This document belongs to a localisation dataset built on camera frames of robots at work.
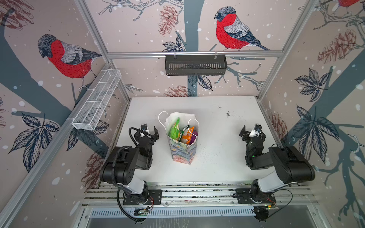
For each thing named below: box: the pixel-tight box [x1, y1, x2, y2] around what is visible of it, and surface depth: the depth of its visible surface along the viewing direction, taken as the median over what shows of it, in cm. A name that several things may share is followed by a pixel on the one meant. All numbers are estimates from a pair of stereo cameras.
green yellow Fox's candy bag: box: [178, 124, 191, 142], surface depth 87 cm
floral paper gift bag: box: [164, 111, 199, 165], surface depth 81 cm
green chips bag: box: [168, 117, 181, 141], surface depth 80 cm
